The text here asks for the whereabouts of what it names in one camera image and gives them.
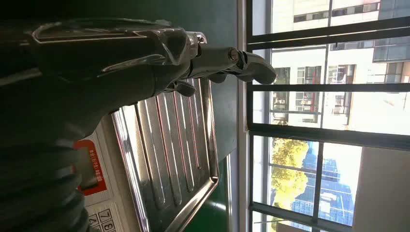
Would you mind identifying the dark window frame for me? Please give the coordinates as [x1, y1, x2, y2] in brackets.
[237, 0, 410, 232]

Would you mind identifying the blue glass building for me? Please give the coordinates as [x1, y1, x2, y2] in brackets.
[291, 141, 356, 227]

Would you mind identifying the white building outside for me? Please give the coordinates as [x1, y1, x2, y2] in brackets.
[270, 0, 410, 131]

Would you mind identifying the white electronic scale steel tray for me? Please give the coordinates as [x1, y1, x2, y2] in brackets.
[73, 77, 220, 232]

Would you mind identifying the yellow-green tree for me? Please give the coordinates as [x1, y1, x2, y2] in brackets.
[270, 137, 310, 232]

